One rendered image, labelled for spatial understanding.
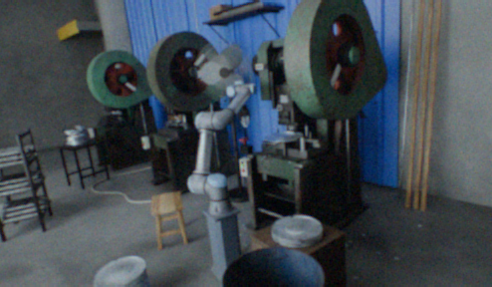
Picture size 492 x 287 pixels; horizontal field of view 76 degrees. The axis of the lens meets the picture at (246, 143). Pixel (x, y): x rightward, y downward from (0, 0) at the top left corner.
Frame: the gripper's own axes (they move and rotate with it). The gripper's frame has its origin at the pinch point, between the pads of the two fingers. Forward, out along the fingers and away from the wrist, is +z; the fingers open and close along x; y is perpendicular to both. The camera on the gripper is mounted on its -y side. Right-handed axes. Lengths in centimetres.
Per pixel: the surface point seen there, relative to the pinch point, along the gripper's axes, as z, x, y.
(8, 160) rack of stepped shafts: 10, 192, 100
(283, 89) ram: -26.3, -25.4, -20.0
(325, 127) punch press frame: 7, -55, -28
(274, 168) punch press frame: 30.8, -8.4, -26.3
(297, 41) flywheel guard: -58, -12, -67
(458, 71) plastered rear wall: -20, -171, -49
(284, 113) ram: -9.2, -22.7, -23.3
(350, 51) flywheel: -48, -50, -66
